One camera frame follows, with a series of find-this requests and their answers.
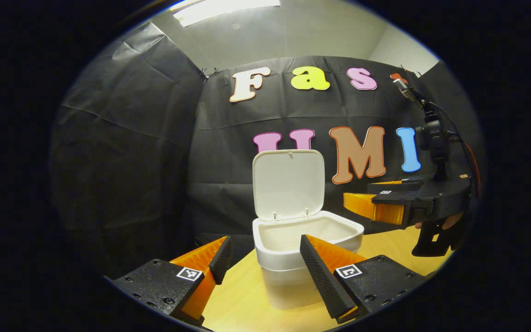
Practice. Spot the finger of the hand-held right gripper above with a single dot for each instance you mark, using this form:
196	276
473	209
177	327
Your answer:
404	186
387	199

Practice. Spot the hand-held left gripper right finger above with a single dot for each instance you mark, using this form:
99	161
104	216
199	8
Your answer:
323	281

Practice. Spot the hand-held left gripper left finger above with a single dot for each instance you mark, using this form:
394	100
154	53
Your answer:
221	260

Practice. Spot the white desktop garbage bin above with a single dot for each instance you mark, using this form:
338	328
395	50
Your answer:
288	184

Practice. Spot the wooden desktop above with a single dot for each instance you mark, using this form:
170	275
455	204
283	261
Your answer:
242	295

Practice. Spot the black backdrop cloth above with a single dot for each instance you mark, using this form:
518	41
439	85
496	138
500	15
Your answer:
132	161

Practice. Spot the ceiling light panel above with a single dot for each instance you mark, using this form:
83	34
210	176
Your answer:
224	8

